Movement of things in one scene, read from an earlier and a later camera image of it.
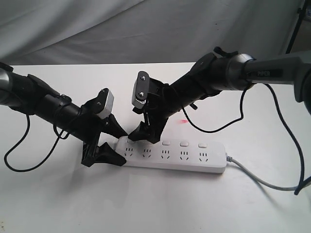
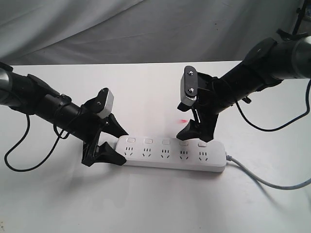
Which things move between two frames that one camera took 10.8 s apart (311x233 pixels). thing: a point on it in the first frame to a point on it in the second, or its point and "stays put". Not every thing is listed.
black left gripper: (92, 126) stays put
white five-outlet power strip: (180, 156) stays put
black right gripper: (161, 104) to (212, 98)
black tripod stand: (302, 11) stays put
